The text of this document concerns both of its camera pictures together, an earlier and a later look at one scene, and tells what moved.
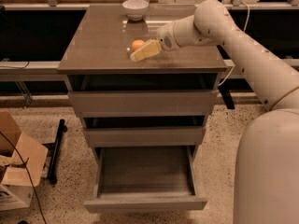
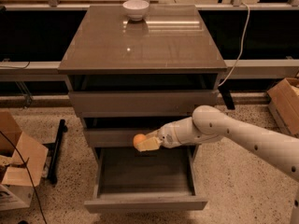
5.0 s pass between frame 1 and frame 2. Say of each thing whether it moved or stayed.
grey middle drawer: stayed
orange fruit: moved
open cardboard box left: stayed
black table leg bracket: stayed
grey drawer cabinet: stayed
